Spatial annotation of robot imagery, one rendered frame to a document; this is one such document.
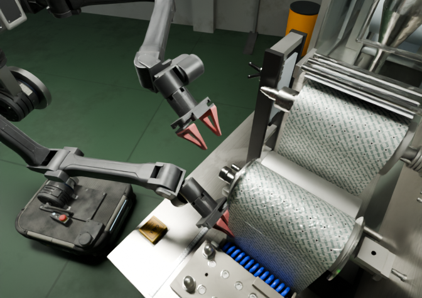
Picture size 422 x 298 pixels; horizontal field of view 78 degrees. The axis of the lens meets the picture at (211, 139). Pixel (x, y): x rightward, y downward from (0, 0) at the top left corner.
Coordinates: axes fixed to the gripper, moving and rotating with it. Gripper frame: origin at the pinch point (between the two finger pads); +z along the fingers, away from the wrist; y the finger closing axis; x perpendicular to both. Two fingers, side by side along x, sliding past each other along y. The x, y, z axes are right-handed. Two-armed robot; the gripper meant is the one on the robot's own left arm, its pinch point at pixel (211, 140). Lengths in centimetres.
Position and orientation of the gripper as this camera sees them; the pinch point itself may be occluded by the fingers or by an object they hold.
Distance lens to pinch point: 65.6
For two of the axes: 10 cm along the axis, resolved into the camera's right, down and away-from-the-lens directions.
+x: 5.3, -2.1, -8.2
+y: -6.1, 5.9, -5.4
